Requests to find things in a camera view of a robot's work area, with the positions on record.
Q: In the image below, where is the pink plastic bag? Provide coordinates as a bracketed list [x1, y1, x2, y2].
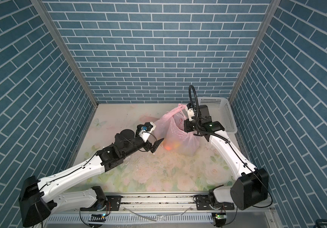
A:
[154, 104, 199, 156]

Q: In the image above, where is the white plastic mesh basket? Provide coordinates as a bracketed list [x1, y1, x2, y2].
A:
[198, 97, 237, 134]

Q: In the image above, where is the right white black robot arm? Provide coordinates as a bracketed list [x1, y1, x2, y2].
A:
[184, 104, 269, 210]

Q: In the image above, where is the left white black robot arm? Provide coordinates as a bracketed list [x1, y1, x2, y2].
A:
[18, 125, 163, 228]

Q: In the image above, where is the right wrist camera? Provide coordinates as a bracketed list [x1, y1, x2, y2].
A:
[185, 107, 195, 122]

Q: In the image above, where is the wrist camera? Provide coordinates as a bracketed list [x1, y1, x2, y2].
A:
[136, 122, 156, 142]
[185, 107, 195, 122]

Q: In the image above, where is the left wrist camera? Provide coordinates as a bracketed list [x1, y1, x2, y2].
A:
[136, 122, 156, 142]

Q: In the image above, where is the aluminium mounting rail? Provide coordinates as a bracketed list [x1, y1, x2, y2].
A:
[63, 191, 275, 214]

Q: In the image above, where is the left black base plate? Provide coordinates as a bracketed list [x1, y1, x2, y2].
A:
[80, 195, 122, 212]

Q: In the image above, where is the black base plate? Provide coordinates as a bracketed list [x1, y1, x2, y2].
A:
[80, 195, 122, 212]
[193, 194, 235, 211]

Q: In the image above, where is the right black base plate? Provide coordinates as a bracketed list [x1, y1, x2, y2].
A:
[193, 194, 235, 211]

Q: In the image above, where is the white slotted cable duct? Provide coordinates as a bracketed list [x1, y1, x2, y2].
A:
[46, 213, 213, 225]

